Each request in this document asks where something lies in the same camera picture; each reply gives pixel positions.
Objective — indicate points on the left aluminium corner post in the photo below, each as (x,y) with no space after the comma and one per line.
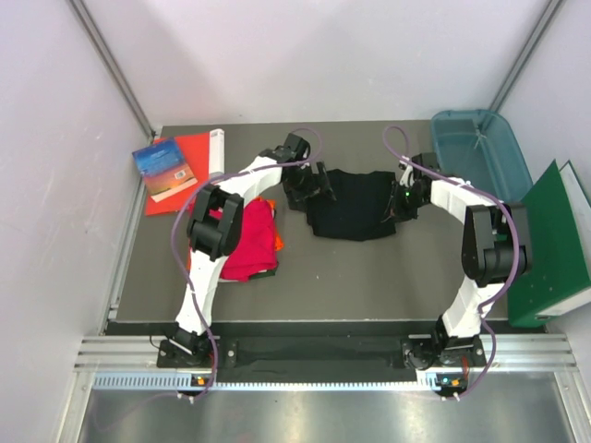
(107,57)

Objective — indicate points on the aluminium frame rail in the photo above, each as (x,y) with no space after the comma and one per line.
(536,352)

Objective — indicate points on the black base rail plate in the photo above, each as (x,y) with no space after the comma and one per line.
(282,373)

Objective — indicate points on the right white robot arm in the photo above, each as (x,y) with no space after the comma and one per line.
(496,245)

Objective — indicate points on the green ring binder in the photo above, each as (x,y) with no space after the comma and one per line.
(558,209)

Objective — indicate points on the right aluminium corner post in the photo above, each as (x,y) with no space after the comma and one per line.
(549,13)

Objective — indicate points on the teal plastic bin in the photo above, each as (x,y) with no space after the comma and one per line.
(480,147)

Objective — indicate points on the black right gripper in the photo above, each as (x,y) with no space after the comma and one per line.
(397,212)

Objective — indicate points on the aluminium corner post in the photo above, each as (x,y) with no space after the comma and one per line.
(549,13)
(107,57)

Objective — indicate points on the orange folded t-shirt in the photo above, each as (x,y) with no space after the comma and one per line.
(277,239)

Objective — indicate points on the black t-shirt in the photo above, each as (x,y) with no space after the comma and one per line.
(362,210)

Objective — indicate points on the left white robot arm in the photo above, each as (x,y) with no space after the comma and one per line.
(215,224)

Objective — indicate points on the blue orange book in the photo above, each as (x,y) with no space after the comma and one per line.
(164,169)

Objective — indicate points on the dark green folded t-shirt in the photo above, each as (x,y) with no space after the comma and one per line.
(263,274)

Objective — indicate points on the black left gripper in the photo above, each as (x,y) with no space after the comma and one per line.
(316,186)

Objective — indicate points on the red t-shirt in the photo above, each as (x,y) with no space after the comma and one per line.
(255,251)

